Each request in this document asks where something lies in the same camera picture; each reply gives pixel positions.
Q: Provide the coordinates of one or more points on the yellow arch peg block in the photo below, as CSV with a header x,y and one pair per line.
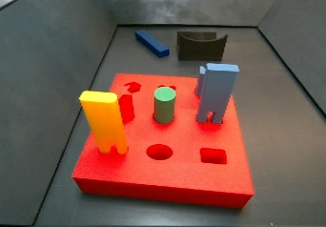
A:
x,y
102,109

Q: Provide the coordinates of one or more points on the dark blue rectangular block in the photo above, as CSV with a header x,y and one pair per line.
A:
x,y
158,48

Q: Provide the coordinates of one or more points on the light blue arch peg block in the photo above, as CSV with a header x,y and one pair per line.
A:
x,y
216,84

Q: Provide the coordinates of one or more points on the red foam peg board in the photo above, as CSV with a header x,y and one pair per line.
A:
x,y
185,162

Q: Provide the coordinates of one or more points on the black curved fixture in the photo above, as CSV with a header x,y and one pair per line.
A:
x,y
201,46

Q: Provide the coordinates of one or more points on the red peg block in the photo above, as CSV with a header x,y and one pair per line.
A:
x,y
126,108

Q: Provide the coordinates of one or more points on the green cylinder peg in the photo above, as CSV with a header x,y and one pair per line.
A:
x,y
165,99

